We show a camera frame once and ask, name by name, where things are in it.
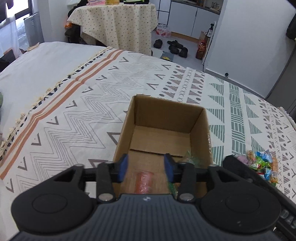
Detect open cardboard box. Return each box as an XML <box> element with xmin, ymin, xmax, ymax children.
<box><xmin>113</xmin><ymin>95</ymin><xmax>213</xmax><ymax>196</ymax></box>

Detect green candy packet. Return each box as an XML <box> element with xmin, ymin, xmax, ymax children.
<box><xmin>246</xmin><ymin>151</ymin><xmax>266</xmax><ymax>170</ymax></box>

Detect purple candy packet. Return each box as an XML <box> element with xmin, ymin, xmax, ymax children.
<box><xmin>235</xmin><ymin>155</ymin><xmax>249</xmax><ymax>165</ymax></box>

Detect red oil bottle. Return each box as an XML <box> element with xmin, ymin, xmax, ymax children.
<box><xmin>196</xmin><ymin>40</ymin><xmax>207</xmax><ymax>60</ymax></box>

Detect red sausage snack packet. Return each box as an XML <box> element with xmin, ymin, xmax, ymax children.
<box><xmin>134</xmin><ymin>171</ymin><xmax>154</xmax><ymax>194</ymax></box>

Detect black slippers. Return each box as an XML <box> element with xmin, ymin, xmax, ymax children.
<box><xmin>153</xmin><ymin>39</ymin><xmax>188</xmax><ymax>58</ymax></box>

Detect blue candy packet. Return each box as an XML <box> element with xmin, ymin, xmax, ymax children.
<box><xmin>256</xmin><ymin>150</ymin><xmax>273</xmax><ymax>181</ymax></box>

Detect orange biscuit packet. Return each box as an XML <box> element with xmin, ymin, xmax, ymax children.
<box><xmin>270</xmin><ymin>157</ymin><xmax>278</xmax><ymax>183</ymax></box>

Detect white kitchen cabinet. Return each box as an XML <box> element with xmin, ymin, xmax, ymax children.
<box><xmin>168</xmin><ymin>1</ymin><xmax>220</xmax><ymax>39</ymax></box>

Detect green pastry packet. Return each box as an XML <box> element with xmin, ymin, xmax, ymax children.
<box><xmin>166</xmin><ymin>151</ymin><xmax>208</xmax><ymax>197</ymax></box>

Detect patterned bed blanket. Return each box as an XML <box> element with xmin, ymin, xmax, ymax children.
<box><xmin>0</xmin><ymin>46</ymin><xmax>296</xmax><ymax>209</ymax></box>

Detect round table with dotted cloth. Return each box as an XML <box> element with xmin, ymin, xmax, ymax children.
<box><xmin>68</xmin><ymin>4</ymin><xmax>158</xmax><ymax>56</ymax></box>

